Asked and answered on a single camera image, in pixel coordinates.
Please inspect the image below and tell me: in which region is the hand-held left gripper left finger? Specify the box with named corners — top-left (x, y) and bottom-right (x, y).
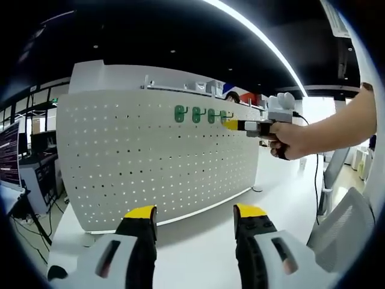
top-left (76, 205), bottom-right (158, 289)

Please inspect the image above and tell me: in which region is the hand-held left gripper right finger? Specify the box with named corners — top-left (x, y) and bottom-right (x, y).
top-left (233, 204), bottom-right (315, 289)

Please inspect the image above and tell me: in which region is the green hook assembly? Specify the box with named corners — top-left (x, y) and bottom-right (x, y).
top-left (191, 106), bottom-right (206, 123)
top-left (207, 108), bottom-right (222, 124)
top-left (220, 110), bottom-right (235, 125)
top-left (174, 105), bottom-right (189, 123)

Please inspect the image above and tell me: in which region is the white perforated mounting plate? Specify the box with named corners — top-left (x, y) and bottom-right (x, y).
top-left (57, 89), bottom-right (268, 235)

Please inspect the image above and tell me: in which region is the person's right hand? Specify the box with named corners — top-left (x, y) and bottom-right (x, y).
top-left (268, 122), bottom-right (305, 161)

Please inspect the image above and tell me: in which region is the row of white storage boxes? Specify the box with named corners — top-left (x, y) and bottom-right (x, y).
top-left (192, 80), bottom-right (225, 94)

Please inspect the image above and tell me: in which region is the long ceiling light strip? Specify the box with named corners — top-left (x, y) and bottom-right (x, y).
top-left (203, 0), bottom-right (308, 98)

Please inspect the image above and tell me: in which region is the grey mesh office chair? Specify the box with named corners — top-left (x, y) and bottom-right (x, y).
top-left (306, 186), bottom-right (377, 273)
top-left (318, 146), bottom-right (352, 218)

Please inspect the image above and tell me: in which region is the black computer mouse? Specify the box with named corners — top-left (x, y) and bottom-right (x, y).
top-left (47, 264), bottom-right (69, 282)

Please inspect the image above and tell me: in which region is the black display stand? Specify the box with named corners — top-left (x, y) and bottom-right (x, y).
top-left (7, 188), bottom-right (54, 246)

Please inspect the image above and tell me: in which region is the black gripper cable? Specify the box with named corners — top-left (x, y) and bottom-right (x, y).
top-left (292, 111), bottom-right (321, 226)

